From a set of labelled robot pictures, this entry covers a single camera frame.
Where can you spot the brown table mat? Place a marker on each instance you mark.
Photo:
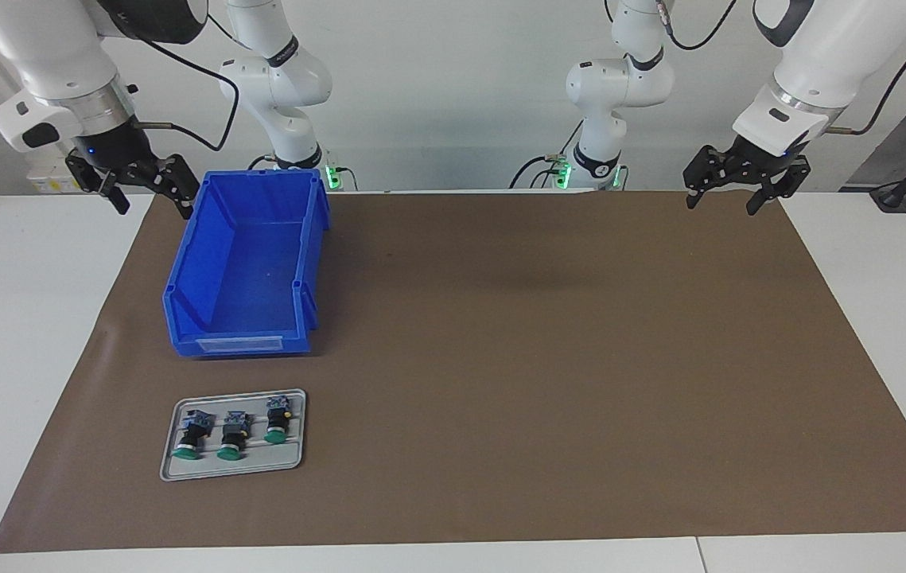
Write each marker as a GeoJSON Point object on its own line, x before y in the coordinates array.
{"type": "Point", "coordinates": [580, 398]}

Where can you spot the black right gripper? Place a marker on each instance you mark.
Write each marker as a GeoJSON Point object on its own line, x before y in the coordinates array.
{"type": "Point", "coordinates": [114, 150]}

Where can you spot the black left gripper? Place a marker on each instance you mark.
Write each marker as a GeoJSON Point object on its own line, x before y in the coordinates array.
{"type": "Point", "coordinates": [759, 159]}

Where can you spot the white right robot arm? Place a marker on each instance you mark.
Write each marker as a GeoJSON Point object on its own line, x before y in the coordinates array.
{"type": "Point", "coordinates": [47, 48]}

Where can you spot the blue plastic storage bin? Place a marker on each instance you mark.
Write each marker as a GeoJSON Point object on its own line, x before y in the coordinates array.
{"type": "Point", "coordinates": [246, 270]}

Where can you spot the green push button switch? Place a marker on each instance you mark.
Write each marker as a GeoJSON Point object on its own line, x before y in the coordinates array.
{"type": "Point", "coordinates": [231, 436]}
{"type": "Point", "coordinates": [190, 436]}
{"type": "Point", "coordinates": [277, 422]}

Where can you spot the white wall socket box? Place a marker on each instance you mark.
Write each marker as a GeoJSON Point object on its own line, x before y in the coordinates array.
{"type": "Point", "coordinates": [51, 185]}

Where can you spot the grey metal tray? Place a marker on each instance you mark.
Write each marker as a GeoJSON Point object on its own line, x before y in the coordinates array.
{"type": "Point", "coordinates": [250, 469]}

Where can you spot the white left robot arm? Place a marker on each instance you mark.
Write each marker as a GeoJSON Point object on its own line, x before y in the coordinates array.
{"type": "Point", "coordinates": [834, 64]}

